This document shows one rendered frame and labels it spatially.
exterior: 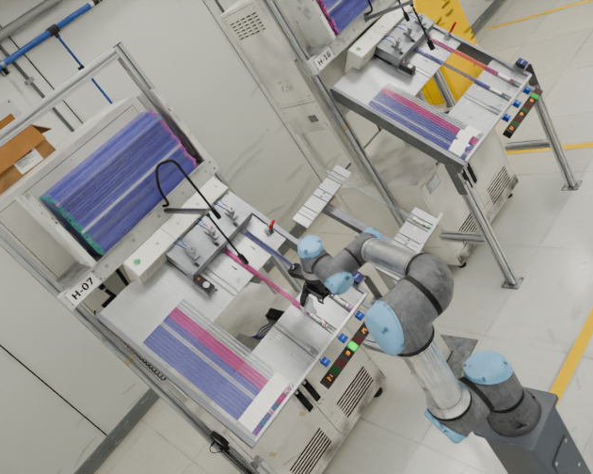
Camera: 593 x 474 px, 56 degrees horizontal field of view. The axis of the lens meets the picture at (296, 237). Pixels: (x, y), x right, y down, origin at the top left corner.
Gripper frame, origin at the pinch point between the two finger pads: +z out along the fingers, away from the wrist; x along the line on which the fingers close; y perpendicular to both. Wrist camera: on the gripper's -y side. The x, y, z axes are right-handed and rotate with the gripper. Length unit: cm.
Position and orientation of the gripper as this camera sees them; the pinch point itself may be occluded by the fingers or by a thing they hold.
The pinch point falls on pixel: (313, 299)
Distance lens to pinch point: 194.3
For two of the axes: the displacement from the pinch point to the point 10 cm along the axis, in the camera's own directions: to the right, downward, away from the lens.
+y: 7.9, 4.3, -4.3
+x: 6.0, -6.8, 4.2
